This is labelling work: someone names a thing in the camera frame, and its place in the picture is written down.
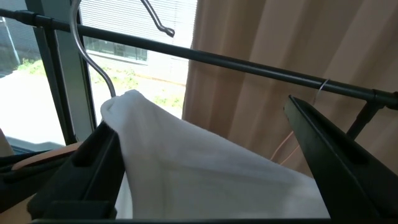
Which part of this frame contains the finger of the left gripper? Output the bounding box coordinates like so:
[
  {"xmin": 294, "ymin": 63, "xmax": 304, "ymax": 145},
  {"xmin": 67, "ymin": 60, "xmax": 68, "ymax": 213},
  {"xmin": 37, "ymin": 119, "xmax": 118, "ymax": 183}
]
[
  {"xmin": 0, "ymin": 157, "xmax": 74, "ymax": 214},
  {"xmin": 0, "ymin": 150, "xmax": 48, "ymax": 169}
]

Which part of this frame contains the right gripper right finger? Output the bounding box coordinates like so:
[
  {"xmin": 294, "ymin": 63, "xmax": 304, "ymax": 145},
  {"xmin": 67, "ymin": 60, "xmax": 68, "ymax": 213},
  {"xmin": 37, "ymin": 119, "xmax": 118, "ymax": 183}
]
[{"xmin": 283, "ymin": 95, "xmax": 398, "ymax": 220}]

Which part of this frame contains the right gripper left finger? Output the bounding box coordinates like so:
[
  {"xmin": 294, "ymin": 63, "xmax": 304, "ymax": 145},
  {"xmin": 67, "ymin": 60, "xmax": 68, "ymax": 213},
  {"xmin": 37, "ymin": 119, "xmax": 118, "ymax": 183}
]
[{"xmin": 27, "ymin": 121, "xmax": 126, "ymax": 219}]

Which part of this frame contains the white printed t-shirt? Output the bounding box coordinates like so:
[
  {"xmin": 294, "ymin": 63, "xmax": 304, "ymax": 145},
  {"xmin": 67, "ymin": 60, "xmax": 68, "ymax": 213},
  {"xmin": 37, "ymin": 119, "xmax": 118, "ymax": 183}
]
[{"xmin": 99, "ymin": 89, "xmax": 330, "ymax": 220}]

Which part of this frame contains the black clothes rack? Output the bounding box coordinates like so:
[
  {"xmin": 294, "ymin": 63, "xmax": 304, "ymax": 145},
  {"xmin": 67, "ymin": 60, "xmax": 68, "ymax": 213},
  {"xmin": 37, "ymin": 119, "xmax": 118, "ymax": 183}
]
[{"xmin": 0, "ymin": 7, "xmax": 398, "ymax": 146}]

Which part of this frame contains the beige curtain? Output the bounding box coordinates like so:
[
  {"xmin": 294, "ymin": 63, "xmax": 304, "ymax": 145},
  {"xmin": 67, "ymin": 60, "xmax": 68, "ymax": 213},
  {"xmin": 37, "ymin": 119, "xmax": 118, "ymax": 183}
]
[
  {"xmin": 182, "ymin": 0, "xmax": 398, "ymax": 175},
  {"xmin": 0, "ymin": 127, "xmax": 15, "ymax": 157}
]

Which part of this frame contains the window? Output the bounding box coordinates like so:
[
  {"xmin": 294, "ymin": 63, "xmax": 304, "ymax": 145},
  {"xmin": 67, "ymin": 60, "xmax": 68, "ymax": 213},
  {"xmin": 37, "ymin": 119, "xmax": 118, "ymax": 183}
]
[{"xmin": 0, "ymin": 0, "xmax": 198, "ymax": 153}]

